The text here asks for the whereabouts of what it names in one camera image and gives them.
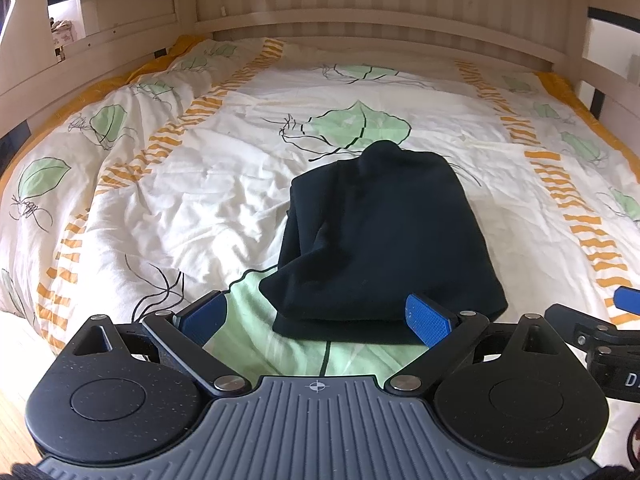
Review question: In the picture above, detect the white wooden bed frame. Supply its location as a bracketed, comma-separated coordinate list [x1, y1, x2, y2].
[0, 0, 640, 141]

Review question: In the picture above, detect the dark navy zip hoodie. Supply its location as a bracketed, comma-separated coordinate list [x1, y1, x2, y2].
[258, 141, 509, 347]

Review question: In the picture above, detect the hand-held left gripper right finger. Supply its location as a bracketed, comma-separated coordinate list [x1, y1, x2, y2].
[384, 293, 567, 396]

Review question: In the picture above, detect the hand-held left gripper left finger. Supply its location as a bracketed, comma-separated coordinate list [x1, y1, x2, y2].
[72, 291, 252, 396]

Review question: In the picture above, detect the leaf-printed white orange blanket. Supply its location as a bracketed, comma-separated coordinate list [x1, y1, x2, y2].
[0, 35, 640, 376]

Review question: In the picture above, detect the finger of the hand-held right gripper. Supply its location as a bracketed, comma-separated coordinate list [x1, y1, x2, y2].
[544, 286, 640, 348]

